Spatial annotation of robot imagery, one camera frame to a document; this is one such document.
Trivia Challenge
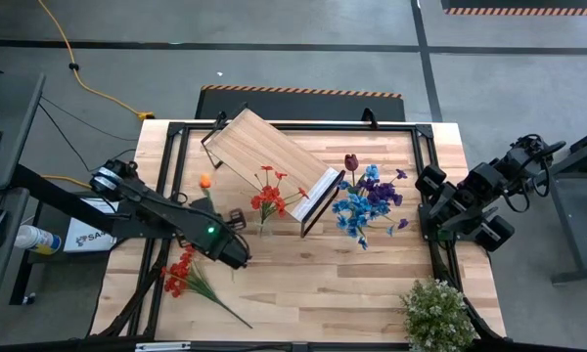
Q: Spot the white green flower bush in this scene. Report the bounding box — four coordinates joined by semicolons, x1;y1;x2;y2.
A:
400;277;476;352

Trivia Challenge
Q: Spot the purple flower spray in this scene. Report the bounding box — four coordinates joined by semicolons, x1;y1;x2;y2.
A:
361;167;411;231

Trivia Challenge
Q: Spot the black diagonal support beam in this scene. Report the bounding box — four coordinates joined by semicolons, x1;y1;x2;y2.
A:
12;164;121;235

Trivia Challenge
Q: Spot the white printed box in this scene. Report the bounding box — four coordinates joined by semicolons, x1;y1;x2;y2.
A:
62;198;119;254

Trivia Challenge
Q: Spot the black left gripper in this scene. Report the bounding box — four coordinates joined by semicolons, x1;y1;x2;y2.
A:
190;197;249;233

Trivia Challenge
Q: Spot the short red flower spray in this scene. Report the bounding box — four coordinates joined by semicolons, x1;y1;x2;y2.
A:
248;164;311;232

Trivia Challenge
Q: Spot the blue flower spray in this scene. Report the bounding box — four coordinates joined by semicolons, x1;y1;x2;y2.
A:
331;164;396;251

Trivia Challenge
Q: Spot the black floor cable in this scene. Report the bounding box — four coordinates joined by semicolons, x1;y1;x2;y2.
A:
39;96;138;144
37;103;138;173

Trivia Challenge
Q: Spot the black mat with striped edge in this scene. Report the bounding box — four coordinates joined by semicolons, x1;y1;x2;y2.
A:
194;84;406;123
440;0;587;16

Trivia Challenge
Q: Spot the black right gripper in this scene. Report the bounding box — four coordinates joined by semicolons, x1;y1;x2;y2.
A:
428;163;500;232

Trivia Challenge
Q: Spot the yellow cable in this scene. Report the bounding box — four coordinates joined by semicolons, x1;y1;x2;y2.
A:
37;0;156;122
42;174;94;191

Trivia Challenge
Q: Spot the black metal table frame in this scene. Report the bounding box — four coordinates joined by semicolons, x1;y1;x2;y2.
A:
91;108;508;352

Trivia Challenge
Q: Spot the white spray can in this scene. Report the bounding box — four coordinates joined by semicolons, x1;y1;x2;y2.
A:
14;224;64;256

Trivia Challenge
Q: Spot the orange artificial tulip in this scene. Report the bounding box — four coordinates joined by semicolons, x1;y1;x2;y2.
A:
198;172;216;202

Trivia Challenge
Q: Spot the wooden shelf with black frame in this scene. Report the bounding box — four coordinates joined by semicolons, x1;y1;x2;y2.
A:
200;107;347;240

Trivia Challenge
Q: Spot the silver metal bracket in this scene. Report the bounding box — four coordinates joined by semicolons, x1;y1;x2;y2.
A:
135;341;192;352

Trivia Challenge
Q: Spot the long red flower spray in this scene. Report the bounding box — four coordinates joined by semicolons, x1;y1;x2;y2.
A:
159;242;254;330

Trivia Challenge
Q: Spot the grey desk top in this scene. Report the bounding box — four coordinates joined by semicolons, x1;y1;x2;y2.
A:
0;72;47;192

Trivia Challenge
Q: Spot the clear glass vase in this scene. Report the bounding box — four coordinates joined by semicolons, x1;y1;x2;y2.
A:
253;217;274;239

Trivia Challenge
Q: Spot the grey keyboard tray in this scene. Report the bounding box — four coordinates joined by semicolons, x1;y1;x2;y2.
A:
0;188;30;304

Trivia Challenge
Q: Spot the dark red artificial tulip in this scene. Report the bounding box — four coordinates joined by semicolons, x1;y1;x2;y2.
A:
343;153;360;191

